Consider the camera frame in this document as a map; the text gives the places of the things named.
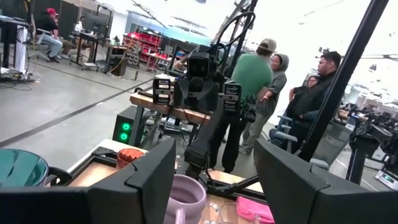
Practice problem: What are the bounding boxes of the wooden workstation table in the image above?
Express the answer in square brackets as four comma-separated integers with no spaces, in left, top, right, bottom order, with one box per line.
[129,73,213,147]

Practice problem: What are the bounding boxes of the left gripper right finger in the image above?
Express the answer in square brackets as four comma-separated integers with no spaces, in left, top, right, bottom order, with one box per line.
[253,138,398,224]

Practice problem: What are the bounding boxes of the purple ribbed mug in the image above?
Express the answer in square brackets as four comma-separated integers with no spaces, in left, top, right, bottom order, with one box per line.
[163,174,208,224]

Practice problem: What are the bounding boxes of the black computer monitor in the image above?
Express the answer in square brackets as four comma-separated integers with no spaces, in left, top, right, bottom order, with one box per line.
[83,11,110,35]

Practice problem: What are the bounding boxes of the black computer box green light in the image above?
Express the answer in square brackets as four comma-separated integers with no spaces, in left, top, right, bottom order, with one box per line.
[111,105,140,145]

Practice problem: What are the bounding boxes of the red storage bin rack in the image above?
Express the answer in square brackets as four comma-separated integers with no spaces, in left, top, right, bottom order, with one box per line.
[123,30,174,71]

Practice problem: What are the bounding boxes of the black bin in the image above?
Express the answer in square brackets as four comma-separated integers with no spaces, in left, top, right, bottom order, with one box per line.
[109,55,129,77]

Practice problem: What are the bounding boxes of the pink sponge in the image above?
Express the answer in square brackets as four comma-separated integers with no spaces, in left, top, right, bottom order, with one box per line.
[235,195,275,224]

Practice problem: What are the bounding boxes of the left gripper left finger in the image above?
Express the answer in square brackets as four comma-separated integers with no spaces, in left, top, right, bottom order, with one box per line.
[0,138,177,224]

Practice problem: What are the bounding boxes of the dark green plastic cup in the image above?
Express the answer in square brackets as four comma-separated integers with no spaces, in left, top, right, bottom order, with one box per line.
[0,148,50,188]

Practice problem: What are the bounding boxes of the red transparent plastic tumbler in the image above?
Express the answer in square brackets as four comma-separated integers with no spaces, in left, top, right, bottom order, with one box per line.
[116,147,146,170]

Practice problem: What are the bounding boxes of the grey office chair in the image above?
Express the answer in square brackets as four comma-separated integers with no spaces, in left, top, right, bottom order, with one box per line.
[269,114,354,171]

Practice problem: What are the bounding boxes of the person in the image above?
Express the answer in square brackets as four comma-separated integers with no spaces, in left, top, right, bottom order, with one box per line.
[74,16,86,34]
[284,50,343,154]
[208,37,278,174]
[35,7,65,63]
[288,75,322,103]
[238,53,290,156]

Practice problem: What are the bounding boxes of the black aluminium rig frame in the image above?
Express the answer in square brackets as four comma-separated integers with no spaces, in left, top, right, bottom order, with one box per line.
[67,0,390,203]

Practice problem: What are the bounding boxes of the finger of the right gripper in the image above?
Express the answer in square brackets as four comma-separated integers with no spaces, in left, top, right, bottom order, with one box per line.
[223,81,243,113]
[152,77,172,106]

